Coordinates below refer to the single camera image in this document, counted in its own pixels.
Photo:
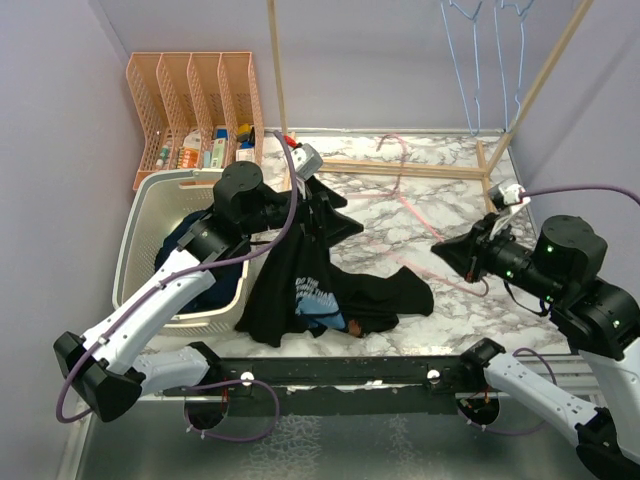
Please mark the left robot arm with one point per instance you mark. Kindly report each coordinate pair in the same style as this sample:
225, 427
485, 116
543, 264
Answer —
106, 367

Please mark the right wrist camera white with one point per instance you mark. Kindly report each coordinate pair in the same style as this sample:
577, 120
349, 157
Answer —
508, 201

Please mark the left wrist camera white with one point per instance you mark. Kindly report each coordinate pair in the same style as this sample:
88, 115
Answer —
306, 159

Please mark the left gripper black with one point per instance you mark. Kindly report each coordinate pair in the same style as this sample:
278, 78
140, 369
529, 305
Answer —
316, 197

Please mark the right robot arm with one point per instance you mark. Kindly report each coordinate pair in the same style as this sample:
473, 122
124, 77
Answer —
599, 320

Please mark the black t shirt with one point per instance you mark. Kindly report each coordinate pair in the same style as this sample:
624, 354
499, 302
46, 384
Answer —
299, 289

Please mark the light blue wire hanger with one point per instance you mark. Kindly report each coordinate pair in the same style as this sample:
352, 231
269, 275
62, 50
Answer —
510, 30

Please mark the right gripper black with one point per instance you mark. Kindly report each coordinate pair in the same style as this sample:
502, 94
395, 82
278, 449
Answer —
467, 252

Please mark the pink hanger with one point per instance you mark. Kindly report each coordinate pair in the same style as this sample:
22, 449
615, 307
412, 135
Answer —
396, 194

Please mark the orange plastic file organizer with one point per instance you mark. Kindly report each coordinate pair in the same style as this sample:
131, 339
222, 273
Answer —
177, 92

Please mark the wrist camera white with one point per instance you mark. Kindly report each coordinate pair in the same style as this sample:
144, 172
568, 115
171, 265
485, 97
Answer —
508, 201
306, 159

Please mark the cream plastic laundry basket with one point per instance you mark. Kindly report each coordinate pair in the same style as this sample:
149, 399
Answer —
161, 202

